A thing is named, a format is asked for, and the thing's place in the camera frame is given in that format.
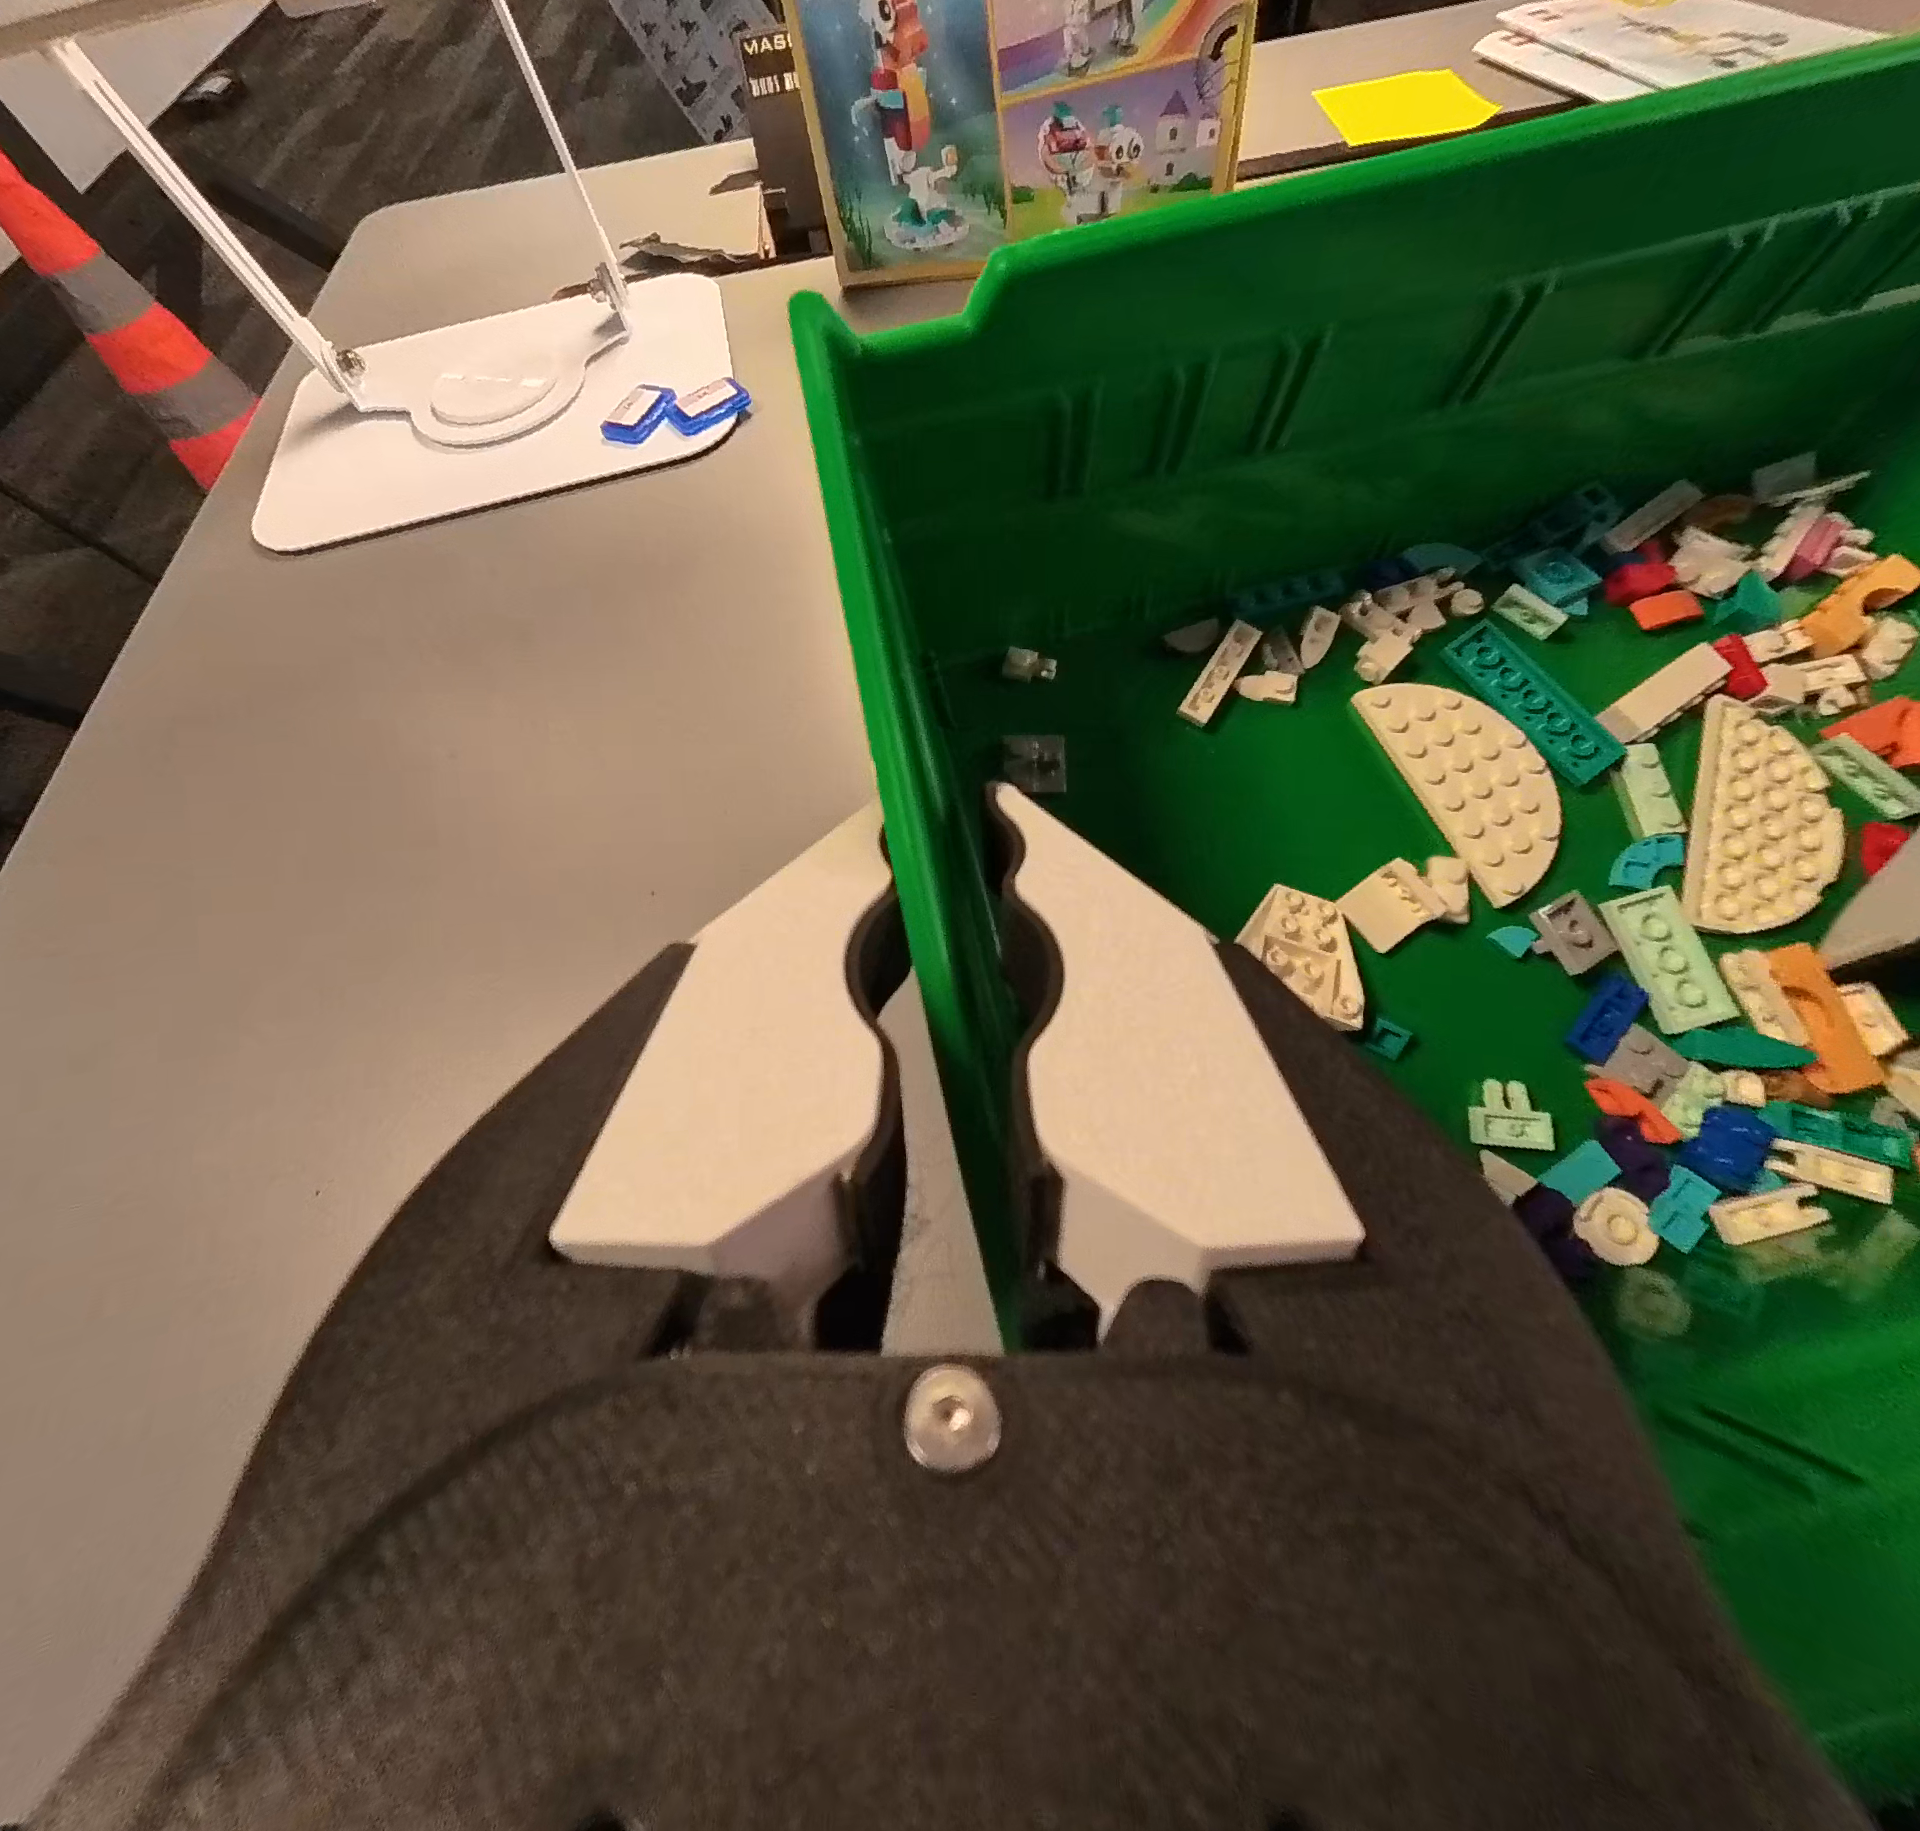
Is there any yellow toy brick set box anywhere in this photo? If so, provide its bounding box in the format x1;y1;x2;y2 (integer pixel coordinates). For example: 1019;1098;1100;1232
764;0;1270;289

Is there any black cardboard box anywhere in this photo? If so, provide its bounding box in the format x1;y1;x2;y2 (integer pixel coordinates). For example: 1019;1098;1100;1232
624;22;839;274

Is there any white folding stand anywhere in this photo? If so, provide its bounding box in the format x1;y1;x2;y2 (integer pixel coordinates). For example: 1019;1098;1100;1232
0;0;753;556

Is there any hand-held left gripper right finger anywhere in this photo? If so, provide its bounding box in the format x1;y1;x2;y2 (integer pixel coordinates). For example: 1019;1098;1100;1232
990;786;1372;1339

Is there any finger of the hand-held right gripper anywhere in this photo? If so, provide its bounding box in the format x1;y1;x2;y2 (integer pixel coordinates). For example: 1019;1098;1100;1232
1819;814;1920;983

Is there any sheet with black silhouettes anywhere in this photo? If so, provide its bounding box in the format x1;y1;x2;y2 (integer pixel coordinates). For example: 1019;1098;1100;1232
585;0;753;145

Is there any green plastic bin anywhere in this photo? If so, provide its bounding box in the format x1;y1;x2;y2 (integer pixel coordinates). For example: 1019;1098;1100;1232
788;32;1920;1820

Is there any orange traffic cone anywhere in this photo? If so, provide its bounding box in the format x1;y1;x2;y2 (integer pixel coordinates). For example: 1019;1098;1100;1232
0;151;263;490

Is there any yellow sticky note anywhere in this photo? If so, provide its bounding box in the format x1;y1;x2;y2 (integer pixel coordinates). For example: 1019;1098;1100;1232
1312;70;1501;148

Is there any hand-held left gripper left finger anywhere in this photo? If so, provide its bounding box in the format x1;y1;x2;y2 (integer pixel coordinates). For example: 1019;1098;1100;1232
546;801;902;1329

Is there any pile of toy bricks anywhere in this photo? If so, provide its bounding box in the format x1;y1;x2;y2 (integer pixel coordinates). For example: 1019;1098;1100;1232
998;459;1920;1339

